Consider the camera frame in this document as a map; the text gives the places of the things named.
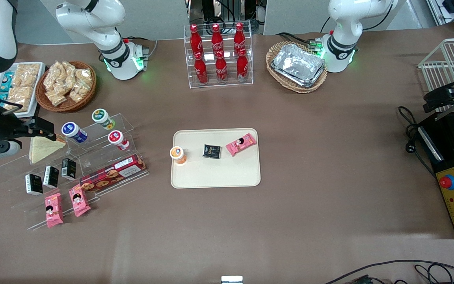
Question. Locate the teal snack packet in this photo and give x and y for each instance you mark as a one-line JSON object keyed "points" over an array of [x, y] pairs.
{"points": [[7, 78], [2, 96]]}

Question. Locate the clear bag of snacks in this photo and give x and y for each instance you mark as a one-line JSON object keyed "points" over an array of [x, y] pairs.
{"points": [[69, 71], [53, 75], [56, 97], [84, 75], [78, 91]]}

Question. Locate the triangle sandwich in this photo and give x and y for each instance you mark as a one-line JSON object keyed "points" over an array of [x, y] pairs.
{"points": [[43, 150]]}

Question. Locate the small black carton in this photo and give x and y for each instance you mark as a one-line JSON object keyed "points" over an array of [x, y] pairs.
{"points": [[68, 169], [51, 176], [34, 184]]}

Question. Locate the wicker basket with snack bags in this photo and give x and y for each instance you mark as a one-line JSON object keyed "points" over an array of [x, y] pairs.
{"points": [[67, 107]]}

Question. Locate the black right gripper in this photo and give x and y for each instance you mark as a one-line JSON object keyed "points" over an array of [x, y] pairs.
{"points": [[3, 127]]}

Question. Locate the clear acrylic stepped display stand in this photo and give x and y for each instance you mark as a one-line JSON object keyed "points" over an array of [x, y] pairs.
{"points": [[93, 157]]}

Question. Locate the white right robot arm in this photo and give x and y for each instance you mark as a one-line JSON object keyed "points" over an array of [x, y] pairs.
{"points": [[112, 59]]}

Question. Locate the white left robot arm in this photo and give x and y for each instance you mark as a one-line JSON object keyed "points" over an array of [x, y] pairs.
{"points": [[341, 23]]}

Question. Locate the red cookie box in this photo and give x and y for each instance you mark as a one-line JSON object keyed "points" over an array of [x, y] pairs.
{"points": [[112, 172]]}

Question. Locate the black equipment stand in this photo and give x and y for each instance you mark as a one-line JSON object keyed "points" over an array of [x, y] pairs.
{"points": [[211, 10]]}

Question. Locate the metal shelf frame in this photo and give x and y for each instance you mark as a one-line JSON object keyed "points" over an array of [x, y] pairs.
{"points": [[451, 6]]}

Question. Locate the black snack packet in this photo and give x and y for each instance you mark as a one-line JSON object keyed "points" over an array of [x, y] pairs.
{"points": [[211, 151]]}

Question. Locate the blue lid cup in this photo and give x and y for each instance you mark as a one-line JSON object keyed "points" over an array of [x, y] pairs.
{"points": [[74, 131]]}

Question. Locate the white rectangular snack tray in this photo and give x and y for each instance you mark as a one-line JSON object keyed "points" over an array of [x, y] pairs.
{"points": [[38, 92]]}

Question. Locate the orange lid cup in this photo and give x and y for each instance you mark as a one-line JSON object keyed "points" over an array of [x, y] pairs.
{"points": [[178, 154]]}

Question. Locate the red emergency stop button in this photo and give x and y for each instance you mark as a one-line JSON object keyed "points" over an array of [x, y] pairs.
{"points": [[447, 182]]}

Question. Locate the green lid cup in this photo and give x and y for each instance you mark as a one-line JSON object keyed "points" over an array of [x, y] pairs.
{"points": [[103, 118]]}

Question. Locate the beige plastic tray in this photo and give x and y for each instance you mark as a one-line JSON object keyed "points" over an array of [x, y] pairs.
{"points": [[219, 173]]}

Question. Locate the pink snack packet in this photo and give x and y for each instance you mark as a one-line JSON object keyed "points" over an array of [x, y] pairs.
{"points": [[241, 144], [53, 210], [79, 200]]}

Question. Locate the small white device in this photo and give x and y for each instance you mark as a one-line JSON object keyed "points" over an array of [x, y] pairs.
{"points": [[231, 279]]}

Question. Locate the wicker basket with foil trays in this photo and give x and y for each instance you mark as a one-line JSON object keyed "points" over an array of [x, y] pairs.
{"points": [[309, 88]]}

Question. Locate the wrapped cracker pack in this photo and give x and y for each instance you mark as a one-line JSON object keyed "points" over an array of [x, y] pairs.
{"points": [[26, 74], [20, 96]]}

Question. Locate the red lid cup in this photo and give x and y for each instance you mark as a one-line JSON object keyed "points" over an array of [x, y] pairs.
{"points": [[118, 139]]}

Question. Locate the red cola bottle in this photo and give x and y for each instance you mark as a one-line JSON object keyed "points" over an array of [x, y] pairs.
{"points": [[216, 38], [195, 39], [221, 69], [242, 67], [239, 37], [200, 70]]}

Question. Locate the clear acrylic bottle rack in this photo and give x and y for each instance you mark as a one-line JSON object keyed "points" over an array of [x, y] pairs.
{"points": [[189, 85]]}

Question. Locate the black sealing machine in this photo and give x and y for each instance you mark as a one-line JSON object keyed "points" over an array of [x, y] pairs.
{"points": [[445, 134]]}

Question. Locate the stacked aluminium foil trays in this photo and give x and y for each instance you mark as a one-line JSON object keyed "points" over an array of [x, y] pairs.
{"points": [[298, 65]]}

